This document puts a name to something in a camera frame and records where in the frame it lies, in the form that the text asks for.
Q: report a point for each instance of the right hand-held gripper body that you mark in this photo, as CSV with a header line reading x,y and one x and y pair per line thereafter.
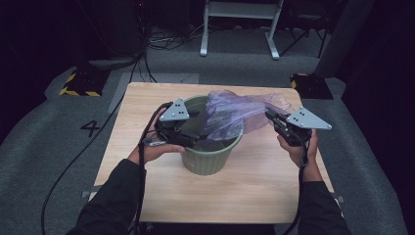
x,y
306,120

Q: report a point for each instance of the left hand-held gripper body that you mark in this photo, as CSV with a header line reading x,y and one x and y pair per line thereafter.
x,y
174,112

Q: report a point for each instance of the green ribbed plastic bin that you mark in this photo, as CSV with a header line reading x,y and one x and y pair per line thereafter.
x,y
205,161

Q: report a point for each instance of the purple plastic bag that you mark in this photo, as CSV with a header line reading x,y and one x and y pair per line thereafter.
x,y
228,114

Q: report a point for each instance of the person's right hand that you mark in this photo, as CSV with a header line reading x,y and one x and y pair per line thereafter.
x,y
306,156

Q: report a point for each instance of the person's left hand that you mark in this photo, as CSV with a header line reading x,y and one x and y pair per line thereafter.
x,y
153,151

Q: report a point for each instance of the black yellow striped base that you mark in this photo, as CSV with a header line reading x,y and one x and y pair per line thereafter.
x,y
83,83
313,86

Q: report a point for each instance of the grey pillar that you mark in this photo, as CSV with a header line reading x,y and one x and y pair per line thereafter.
x,y
342,39

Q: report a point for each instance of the black tripod stand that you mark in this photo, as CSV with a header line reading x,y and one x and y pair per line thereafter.
x,y
308,19

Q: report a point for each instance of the grey metal table bracket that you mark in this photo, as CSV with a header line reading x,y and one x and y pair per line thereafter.
x,y
338,197
89,192

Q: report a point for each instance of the white metal stand frame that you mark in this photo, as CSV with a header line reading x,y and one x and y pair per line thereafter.
x,y
241,9

